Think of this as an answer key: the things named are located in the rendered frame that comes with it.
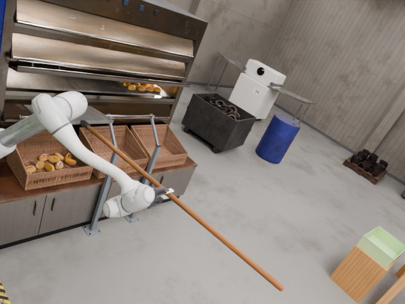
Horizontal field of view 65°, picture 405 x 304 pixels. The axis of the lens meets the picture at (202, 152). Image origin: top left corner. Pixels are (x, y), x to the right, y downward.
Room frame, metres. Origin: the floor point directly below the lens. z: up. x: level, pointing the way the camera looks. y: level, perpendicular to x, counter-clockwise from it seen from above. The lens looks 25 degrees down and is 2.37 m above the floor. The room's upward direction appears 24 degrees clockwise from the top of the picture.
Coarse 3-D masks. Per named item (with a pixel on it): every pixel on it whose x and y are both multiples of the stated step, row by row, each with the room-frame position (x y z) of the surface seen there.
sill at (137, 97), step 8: (8, 88) 2.16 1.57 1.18; (16, 88) 2.21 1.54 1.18; (32, 96) 2.27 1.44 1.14; (88, 96) 2.68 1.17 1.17; (96, 96) 2.75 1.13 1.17; (104, 96) 2.82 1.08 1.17; (112, 96) 2.89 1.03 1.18; (120, 96) 2.97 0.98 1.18; (128, 96) 3.06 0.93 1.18; (136, 96) 3.16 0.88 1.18; (144, 96) 3.26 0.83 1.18; (152, 96) 3.37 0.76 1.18; (160, 96) 3.48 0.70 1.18
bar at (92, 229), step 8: (152, 120) 2.87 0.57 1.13; (112, 128) 2.45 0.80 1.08; (152, 128) 2.84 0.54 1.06; (112, 136) 2.41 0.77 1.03; (112, 160) 2.35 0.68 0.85; (152, 160) 2.74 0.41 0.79; (152, 168) 2.77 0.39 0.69; (104, 184) 2.35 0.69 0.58; (144, 184) 2.74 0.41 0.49; (104, 192) 2.35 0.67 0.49; (96, 208) 2.35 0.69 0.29; (96, 216) 2.35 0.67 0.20; (128, 216) 2.76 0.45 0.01; (136, 216) 2.82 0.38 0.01; (88, 232) 2.31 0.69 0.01; (96, 232) 2.36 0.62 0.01
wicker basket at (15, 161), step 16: (32, 144) 2.27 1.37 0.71; (48, 144) 2.38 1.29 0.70; (16, 160) 1.99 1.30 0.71; (32, 160) 2.22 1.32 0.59; (48, 160) 2.32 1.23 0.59; (64, 160) 2.42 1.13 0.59; (80, 160) 2.43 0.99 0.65; (16, 176) 1.96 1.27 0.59; (32, 176) 1.90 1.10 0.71; (48, 176) 2.00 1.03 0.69; (64, 176) 2.21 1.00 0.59; (80, 176) 2.25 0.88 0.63
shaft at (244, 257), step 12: (96, 132) 1.98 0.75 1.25; (108, 144) 1.88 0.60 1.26; (120, 156) 1.80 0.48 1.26; (156, 180) 1.63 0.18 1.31; (180, 204) 1.48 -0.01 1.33; (192, 216) 1.42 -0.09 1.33; (228, 240) 1.31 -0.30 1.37; (240, 252) 1.25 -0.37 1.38; (252, 264) 1.20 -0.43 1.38; (264, 276) 1.16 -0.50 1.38
